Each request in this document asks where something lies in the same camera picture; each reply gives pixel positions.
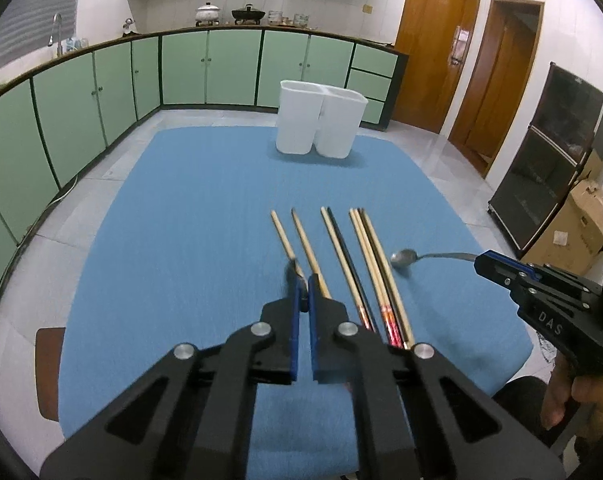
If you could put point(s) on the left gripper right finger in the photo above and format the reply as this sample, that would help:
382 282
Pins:
416 415

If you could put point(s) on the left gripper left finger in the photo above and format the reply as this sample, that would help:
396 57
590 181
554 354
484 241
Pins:
189 416

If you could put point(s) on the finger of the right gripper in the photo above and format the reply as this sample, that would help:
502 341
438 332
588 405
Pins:
502 270

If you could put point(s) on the bamboo chopstick orange red end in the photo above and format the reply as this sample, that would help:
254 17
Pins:
387 315

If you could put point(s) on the plain thin bamboo chopstick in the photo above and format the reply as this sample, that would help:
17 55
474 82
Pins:
389 274

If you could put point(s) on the metal spoon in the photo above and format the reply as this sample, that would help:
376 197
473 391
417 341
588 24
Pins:
406 257

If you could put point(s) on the red handled bamboo chopstick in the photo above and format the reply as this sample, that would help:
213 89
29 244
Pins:
288 249

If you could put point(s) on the green lower kitchen cabinets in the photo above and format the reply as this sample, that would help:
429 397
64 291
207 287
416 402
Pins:
57 119

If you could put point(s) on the kitchen faucet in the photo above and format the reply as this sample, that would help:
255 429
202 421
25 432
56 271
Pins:
55 37

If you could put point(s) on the right hand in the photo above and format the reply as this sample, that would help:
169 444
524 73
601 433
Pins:
565 385

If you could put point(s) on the cardboard box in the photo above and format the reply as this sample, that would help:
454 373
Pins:
574 237

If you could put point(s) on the black chopstick red end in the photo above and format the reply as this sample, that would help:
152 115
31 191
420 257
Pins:
381 269

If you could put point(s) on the brown wooden stool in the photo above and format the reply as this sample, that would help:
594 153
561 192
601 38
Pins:
48 350

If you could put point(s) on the black glass cabinet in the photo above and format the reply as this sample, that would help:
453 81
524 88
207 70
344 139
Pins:
563 144

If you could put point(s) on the brown wooden door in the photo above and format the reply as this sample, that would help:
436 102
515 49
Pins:
435 35
498 82

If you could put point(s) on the blue table cloth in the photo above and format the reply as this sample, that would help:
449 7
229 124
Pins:
189 252

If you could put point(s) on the white utensil holder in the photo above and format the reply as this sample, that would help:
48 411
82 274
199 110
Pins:
318 117

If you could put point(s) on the black wok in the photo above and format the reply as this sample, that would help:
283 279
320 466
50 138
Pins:
248 15

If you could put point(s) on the white cooking pot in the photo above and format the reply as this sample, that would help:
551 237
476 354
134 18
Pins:
207 15

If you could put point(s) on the window blind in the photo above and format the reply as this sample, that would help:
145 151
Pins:
25 26

